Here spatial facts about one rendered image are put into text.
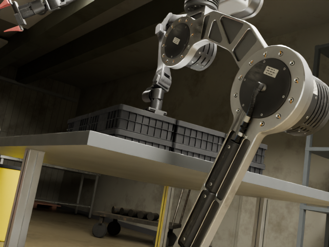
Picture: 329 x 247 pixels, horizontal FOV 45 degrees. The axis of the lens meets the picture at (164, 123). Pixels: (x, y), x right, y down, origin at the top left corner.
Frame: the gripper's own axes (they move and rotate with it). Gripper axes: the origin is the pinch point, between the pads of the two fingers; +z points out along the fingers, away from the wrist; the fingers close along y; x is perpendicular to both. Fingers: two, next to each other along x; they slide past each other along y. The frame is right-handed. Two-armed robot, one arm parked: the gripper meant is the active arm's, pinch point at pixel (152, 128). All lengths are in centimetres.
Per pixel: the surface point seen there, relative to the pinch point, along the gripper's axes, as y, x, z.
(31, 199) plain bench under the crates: 50, 9, 41
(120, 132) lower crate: 19.2, 9.1, 7.1
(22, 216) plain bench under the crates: 52, 8, 47
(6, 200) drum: 29, -191, 53
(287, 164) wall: -247, -153, -31
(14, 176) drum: 27, -189, 31
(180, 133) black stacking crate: -11.7, 7.3, -0.1
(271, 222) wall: -246, -166, 33
